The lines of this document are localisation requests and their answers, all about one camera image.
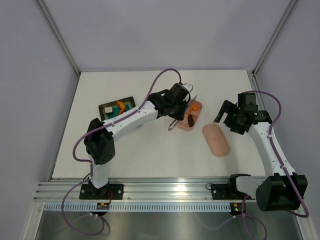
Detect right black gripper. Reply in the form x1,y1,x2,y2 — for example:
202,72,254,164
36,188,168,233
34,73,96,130
213,100,245,135

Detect pink lunch box base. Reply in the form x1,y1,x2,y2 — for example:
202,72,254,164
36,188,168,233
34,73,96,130
177,100,203,131

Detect orange chicken drumstick toy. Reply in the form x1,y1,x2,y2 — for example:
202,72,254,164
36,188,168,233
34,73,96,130
189,104,199,113

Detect metal tongs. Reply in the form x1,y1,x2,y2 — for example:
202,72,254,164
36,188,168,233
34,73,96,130
168,94,198,131

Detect brown sea cucumber toy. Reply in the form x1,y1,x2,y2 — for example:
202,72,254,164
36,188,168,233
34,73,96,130
187,114,197,128

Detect pink lunch box lid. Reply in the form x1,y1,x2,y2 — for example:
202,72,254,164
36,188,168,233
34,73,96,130
202,123,231,157

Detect white rice ball toy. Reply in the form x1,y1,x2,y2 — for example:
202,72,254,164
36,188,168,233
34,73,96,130
104,107,113,114

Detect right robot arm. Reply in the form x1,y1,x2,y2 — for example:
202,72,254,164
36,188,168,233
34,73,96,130
214,90,310,218

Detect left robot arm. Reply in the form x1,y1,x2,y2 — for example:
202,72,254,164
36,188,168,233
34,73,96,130
84,83,194,199

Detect black teal food tray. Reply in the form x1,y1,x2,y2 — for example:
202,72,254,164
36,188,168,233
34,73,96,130
98,96,136,121

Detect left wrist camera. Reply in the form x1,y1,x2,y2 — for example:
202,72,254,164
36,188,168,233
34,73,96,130
182,83,194,94

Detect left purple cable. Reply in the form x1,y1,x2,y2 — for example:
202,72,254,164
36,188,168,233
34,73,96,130
61,67,182,236

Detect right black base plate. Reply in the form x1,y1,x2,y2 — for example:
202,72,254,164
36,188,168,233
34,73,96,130
205,182,246,200

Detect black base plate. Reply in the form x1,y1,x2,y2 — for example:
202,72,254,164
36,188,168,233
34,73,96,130
205,182,246,200
79,183,124,200

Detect right frame post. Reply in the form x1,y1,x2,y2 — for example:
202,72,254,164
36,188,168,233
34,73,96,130
252,0,299,78

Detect frame post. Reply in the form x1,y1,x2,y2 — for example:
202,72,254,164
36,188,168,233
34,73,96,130
35,0,81,79
252,0,299,78

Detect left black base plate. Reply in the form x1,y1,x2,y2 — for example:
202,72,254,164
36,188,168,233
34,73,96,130
79,183,124,200

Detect left frame post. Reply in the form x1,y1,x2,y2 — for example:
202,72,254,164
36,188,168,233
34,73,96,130
35,0,81,79

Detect aluminium mounting rail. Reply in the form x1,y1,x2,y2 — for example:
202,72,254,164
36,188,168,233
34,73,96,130
33,176,229,202

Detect white slotted cable duct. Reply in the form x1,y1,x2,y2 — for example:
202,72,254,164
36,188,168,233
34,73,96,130
44,202,231,213

